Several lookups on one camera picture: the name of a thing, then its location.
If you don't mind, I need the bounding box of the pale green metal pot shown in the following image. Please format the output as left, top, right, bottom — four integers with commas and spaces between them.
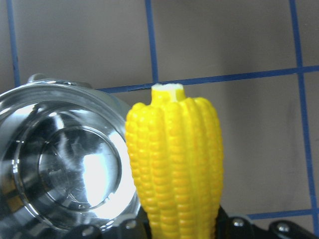
0, 74, 141, 239

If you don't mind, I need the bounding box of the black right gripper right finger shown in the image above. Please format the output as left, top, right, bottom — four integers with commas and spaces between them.
216, 207, 319, 239

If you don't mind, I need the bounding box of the yellow plastic corn cob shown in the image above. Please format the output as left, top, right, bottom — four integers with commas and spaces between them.
125, 84, 224, 239

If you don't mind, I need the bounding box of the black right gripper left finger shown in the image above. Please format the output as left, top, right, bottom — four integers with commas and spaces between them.
65, 208, 151, 239

